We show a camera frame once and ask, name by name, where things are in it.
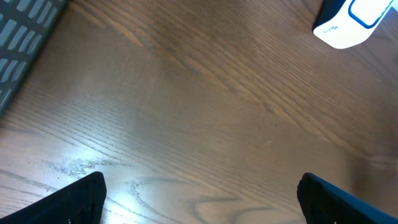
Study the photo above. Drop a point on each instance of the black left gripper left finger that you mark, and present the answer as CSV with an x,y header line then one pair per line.
x,y
79,202

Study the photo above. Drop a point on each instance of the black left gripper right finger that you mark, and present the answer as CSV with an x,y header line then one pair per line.
x,y
322,202

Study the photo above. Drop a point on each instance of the grey plastic mesh basket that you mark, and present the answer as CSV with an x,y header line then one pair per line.
x,y
25,26

